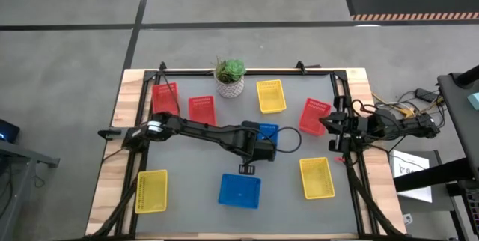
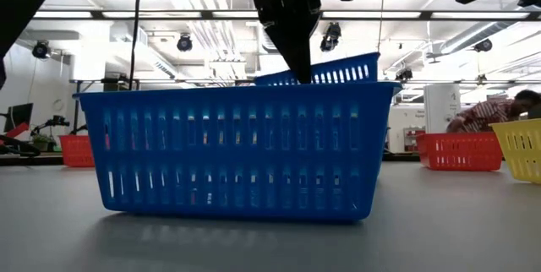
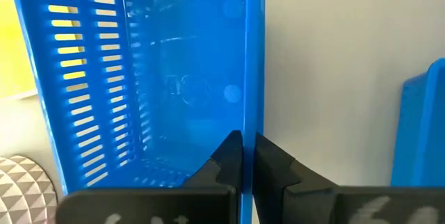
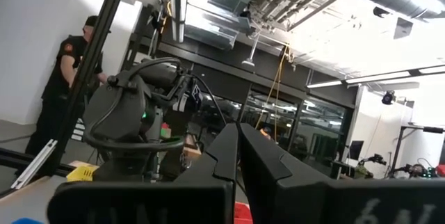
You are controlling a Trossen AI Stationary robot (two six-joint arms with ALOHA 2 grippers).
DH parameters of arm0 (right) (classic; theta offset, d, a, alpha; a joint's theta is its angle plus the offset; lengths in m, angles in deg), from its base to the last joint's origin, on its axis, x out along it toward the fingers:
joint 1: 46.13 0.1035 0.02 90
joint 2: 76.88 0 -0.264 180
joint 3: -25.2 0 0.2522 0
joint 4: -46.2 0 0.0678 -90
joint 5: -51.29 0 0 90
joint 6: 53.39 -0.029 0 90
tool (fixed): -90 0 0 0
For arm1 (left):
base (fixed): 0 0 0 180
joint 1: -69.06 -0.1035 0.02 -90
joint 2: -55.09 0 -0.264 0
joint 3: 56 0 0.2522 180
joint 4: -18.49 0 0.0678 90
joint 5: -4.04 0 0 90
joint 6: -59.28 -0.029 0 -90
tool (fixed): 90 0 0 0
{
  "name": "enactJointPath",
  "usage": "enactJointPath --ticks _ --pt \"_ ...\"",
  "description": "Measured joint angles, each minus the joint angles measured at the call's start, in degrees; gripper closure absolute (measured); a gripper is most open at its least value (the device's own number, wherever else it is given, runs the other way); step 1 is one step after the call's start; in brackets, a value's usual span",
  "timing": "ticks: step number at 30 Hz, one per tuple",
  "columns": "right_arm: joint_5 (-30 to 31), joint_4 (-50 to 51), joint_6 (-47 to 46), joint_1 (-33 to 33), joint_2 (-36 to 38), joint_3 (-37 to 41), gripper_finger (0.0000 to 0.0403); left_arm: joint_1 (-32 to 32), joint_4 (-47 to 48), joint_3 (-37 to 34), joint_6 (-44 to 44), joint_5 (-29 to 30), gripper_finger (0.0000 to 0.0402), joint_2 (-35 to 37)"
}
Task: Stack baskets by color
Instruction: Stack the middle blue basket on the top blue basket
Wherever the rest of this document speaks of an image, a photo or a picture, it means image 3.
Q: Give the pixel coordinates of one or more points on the succulent in patterned white pot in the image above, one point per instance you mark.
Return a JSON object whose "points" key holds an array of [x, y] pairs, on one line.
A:
{"points": [[21, 196]]}

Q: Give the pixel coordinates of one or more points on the yellow slotted plastic basket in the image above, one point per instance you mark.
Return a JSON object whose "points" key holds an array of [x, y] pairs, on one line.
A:
{"points": [[10, 43]]}

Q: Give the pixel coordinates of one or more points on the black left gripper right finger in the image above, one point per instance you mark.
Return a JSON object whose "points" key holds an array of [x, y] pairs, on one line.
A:
{"points": [[347, 206]]}

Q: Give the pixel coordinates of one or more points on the blue slotted plastic basket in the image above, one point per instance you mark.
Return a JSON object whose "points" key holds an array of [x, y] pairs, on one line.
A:
{"points": [[191, 78], [420, 130]]}

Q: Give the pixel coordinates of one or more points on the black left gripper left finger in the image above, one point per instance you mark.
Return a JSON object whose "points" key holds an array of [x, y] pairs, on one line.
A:
{"points": [[156, 206]]}

